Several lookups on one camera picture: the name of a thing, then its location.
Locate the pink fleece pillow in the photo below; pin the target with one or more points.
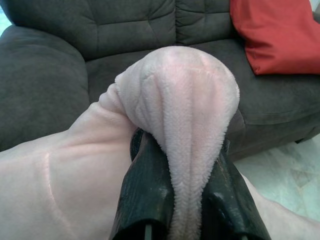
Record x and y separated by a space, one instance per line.
187 100

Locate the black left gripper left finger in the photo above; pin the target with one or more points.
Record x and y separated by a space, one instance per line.
147 190

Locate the brown fabric sofa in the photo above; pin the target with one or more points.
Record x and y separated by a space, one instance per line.
125 30

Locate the red pillow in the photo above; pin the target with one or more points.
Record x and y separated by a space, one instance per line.
275 32

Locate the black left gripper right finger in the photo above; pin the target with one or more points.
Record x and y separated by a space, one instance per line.
227 200

